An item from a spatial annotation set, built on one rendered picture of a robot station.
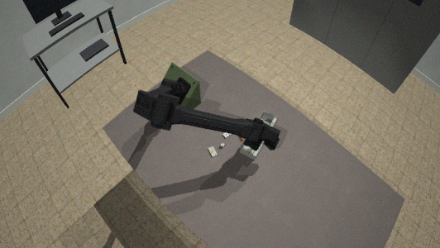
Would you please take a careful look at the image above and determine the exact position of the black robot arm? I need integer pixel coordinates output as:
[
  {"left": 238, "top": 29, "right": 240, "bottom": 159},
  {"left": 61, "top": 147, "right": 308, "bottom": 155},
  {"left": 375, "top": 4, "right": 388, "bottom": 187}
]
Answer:
[{"left": 133, "top": 78, "right": 280, "bottom": 150}]

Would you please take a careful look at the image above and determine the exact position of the white rack of three labelled bins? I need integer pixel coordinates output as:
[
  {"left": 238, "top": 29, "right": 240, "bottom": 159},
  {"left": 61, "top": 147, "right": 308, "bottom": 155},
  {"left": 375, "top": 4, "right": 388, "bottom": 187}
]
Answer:
[{"left": 240, "top": 111, "right": 278, "bottom": 160}]

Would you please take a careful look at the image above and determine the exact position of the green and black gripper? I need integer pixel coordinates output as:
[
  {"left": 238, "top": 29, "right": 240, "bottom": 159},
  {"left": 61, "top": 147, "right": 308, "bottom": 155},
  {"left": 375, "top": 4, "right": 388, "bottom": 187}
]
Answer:
[{"left": 243, "top": 139, "right": 259, "bottom": 151}]

